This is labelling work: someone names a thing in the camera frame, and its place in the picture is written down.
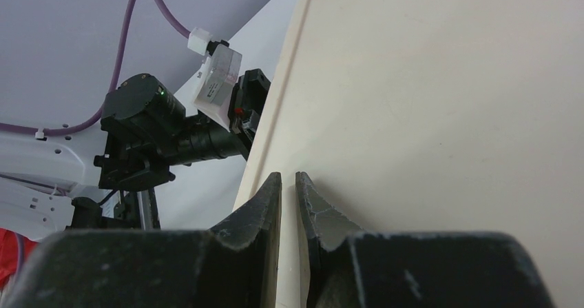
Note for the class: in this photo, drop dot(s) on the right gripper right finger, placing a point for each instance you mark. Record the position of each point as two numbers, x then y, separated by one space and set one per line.
346 266

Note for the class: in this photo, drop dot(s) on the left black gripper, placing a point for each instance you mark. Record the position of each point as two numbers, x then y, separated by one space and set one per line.
148 131

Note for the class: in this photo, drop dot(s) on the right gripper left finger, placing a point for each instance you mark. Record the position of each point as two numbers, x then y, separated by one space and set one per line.
232 264

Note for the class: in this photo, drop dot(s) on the pastel wooden drawer chest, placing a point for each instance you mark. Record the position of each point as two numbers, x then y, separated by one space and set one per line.
432 115

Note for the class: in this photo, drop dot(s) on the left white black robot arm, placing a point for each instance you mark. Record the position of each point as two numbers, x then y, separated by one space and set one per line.
50 184

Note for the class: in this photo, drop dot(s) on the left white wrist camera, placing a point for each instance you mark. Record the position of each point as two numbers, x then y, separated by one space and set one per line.
210 88

